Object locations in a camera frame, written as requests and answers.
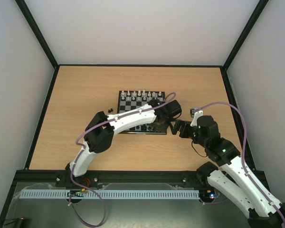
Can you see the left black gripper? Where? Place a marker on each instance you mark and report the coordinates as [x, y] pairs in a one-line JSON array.
[[162, 129]]

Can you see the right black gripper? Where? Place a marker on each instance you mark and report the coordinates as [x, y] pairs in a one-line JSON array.
[[182, 129]]

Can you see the black king chess piece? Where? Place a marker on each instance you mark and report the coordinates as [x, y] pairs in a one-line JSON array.
[[144, 127]]

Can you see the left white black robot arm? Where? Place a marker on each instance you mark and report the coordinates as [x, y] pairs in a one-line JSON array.
[[99, 134]]

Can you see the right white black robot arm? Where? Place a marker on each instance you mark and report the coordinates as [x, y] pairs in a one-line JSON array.
[[230, 175]]

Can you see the black and grey chessboard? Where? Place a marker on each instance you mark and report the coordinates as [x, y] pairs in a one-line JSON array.
[[124, 106]]

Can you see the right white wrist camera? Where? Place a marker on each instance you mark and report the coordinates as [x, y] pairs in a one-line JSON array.
[[195, 114]]

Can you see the black enclosure frame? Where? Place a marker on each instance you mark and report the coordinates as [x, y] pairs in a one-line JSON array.
[[25, 175]]

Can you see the black aluminium mounting rail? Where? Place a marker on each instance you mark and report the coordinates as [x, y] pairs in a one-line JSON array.
[[94, 179]]

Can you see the light blue slotted cable duct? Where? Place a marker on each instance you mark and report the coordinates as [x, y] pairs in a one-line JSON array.
[[112, 194]]

